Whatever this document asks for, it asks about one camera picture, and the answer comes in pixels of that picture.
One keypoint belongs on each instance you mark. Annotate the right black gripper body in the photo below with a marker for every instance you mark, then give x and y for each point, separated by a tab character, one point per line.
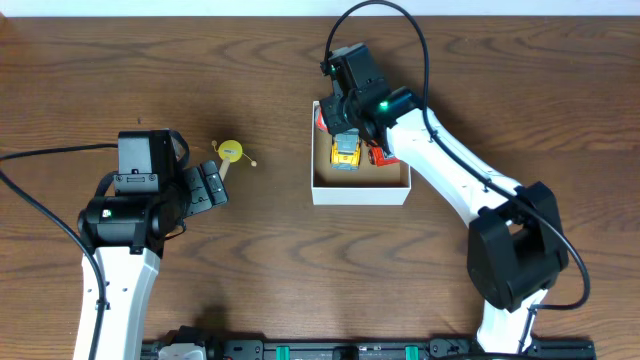
343	113

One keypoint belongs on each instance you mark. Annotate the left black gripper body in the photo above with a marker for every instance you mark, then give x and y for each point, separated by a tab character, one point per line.
198	189

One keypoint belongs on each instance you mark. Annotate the orange toy ball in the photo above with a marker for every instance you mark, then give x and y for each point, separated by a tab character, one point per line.
320	123

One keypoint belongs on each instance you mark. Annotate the yellow grey toy dump truck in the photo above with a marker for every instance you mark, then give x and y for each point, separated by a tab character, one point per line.
346	151

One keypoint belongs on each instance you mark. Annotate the yellow wooden rattle drum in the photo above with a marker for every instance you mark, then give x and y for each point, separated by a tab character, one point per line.
230	151

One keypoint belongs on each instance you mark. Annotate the red toy fire truck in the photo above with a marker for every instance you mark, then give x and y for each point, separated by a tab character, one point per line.
378	157

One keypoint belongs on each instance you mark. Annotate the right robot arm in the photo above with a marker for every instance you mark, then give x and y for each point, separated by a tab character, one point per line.
516	246

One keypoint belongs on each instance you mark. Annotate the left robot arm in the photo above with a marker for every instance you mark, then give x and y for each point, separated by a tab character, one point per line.
116	331

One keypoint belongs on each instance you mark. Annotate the white cardboard box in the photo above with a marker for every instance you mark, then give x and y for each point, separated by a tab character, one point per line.
367	185

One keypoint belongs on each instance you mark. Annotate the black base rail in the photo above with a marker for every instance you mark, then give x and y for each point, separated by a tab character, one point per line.
193	343

